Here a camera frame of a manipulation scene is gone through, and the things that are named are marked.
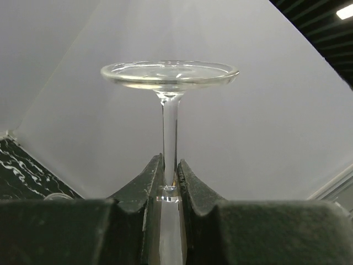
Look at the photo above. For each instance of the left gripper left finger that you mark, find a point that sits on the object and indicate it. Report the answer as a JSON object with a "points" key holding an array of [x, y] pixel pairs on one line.
{"points": [[121, 229]]}

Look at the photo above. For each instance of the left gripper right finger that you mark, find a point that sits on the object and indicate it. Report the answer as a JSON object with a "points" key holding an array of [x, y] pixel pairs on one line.
{"points": [[221, 231]]}

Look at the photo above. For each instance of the clear wine glass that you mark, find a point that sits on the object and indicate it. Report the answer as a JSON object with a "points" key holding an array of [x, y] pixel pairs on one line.
{"points": [[170, 80], [57, 196]]}

